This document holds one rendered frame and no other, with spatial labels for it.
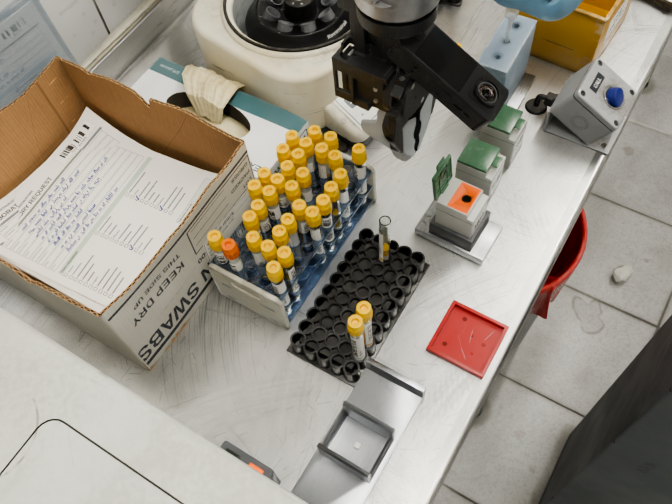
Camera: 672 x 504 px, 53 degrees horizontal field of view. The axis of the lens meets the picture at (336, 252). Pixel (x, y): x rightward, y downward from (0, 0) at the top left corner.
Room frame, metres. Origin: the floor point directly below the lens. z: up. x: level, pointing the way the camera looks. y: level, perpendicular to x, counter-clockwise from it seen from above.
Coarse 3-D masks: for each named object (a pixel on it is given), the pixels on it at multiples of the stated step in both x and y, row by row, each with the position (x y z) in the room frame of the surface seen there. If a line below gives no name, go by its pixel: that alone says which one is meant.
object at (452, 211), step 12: (456, 180) 0.44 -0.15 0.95; (444, 192) 0.42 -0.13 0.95; (456, 192) 0.42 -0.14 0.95; (468, 192) 0.42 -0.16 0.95; (480, 192) 0.42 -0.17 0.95; (444, 204) 0.41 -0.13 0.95; (456, 204) 0.41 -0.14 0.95; (468, 204) 0.40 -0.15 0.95; (480, 204) 0.41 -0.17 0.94; (444, 216) 0.41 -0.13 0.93; (456, 216) 0.40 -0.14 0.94; (468, 216) 0.39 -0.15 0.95; (480, 216) 0.40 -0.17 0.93; (456, 228) 0.40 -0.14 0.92; (468, 228) 0.39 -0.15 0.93
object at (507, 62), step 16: (496, 32) 0.64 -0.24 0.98; (512, 32) 0.63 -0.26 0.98; (528, 32) 0.63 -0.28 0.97; (496, 48) 0.61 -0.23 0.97; (512, 48) 0.60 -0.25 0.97; (528, 48) 0.63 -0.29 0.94; (480, 64) 0.59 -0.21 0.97; (496, 64) 0.58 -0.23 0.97; (512, 64) 0.58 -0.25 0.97; (512, 80) 0.59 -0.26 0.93; (528, 80) 0.63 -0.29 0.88; (512, 96) 0.61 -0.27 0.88
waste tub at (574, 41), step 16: (592, 0) 0.76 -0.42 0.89; (608, 0) 0.74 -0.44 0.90; (624, 0) 0.68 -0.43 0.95; (528, 16) 0.69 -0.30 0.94; (576, 16) 0.65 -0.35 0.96; (592, 16) 0.64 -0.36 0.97; (608, 16) 0.63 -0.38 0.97; (624, 16) 0.72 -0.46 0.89; (544, 32) 0.68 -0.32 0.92; (560, 32) 0.66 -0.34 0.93; (576, 32) 0.65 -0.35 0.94; (592, 32) 0.64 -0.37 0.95; (608, 32) 0.66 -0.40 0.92; (544, 48) 0.67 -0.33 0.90; (560, 48) 0.66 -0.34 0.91; (576, 48) 0.65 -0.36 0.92; (592, 48) 0.63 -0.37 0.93; (560, 64) 0.66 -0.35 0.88; (576, 64) 0.64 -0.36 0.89
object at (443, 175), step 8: (440, 160) 0.44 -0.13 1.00; (448, 160) 0.44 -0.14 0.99; (440, 168) 0.43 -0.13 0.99; (448, 168) 0.44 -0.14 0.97; (440, 176) 0.43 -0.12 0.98; (448, 176) 0.44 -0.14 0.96; (432, 184) 0.42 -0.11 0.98; (440, 184) 0.42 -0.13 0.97; (448, 184) 0.43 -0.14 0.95; (440, 192) 0.42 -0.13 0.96
